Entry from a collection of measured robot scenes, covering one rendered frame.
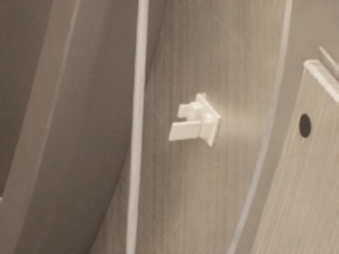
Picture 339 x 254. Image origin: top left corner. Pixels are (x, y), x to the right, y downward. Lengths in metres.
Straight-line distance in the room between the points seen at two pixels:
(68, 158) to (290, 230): 0.18
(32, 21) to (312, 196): 1.06
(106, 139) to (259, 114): 0.12
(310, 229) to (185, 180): 0.13
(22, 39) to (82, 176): 0.86
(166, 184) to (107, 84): 0.05
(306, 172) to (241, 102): 0.08
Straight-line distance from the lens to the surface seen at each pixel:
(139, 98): 0.96
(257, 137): 0.93
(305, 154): 0.87
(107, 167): 1.04
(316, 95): 0.86
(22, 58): 1.88
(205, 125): 0.96
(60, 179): 1.03
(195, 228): 0.98
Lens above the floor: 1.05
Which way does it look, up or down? 6 degrees down
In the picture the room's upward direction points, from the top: 1 degrees clockwise
